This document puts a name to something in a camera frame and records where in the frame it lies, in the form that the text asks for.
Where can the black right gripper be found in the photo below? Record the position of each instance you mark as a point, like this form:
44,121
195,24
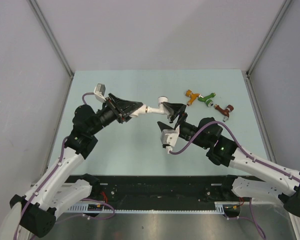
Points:
174,110

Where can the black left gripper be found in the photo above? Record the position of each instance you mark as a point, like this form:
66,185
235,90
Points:
121,108

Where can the grey white water faucet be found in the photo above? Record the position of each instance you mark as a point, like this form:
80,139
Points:
161,109

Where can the white elbow pipe fitting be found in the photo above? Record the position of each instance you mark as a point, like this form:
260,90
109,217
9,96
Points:
140,111

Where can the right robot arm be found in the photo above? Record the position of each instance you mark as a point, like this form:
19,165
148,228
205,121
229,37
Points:
275,183

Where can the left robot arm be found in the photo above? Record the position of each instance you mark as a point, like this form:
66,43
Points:
45,201

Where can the yellow water faucet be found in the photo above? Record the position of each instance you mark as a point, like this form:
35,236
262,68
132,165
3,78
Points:
192,97

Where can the green water faucet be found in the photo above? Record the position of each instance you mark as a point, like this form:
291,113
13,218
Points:
207,99

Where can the brown water faucet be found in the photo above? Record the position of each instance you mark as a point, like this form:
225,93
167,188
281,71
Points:
224,111

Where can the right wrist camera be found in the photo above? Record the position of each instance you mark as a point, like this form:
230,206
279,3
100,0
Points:
169,138

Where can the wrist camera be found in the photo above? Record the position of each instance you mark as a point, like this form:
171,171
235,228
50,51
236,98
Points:
169,138
99,92

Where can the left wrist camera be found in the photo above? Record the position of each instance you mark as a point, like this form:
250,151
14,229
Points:
99,92

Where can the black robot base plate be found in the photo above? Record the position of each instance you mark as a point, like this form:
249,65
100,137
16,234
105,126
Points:
162,192

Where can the aluminium frame post right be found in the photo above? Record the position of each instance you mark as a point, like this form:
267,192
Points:
269,35

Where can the aluminium frame post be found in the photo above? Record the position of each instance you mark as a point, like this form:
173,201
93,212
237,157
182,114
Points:
269,35
38,13

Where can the white slotted cable duct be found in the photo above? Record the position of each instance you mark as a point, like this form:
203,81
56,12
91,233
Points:
96,208

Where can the aluminium frame post left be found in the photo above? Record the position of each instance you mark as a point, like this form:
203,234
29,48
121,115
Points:
38,13

